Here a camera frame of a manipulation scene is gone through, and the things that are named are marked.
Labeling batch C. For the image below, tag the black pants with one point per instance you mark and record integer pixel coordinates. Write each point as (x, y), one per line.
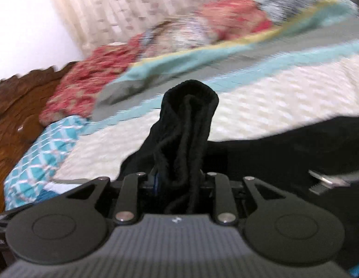
(178, 148)

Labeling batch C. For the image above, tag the dark wooden headboard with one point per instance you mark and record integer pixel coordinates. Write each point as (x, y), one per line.
(21, 101)

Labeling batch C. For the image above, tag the teal white lattice pillow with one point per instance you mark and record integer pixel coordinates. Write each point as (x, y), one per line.
(41, 161)

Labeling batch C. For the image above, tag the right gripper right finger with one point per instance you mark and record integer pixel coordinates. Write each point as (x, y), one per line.
(215, 199)

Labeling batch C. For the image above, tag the teal grey beige quilt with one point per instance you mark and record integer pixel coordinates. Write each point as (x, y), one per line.
(307, 73)

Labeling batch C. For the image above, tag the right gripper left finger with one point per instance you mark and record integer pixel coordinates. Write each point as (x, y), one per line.
(138, 195)

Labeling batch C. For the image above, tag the red floral patchwork blanket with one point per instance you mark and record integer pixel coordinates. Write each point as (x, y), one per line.
(208, 23)

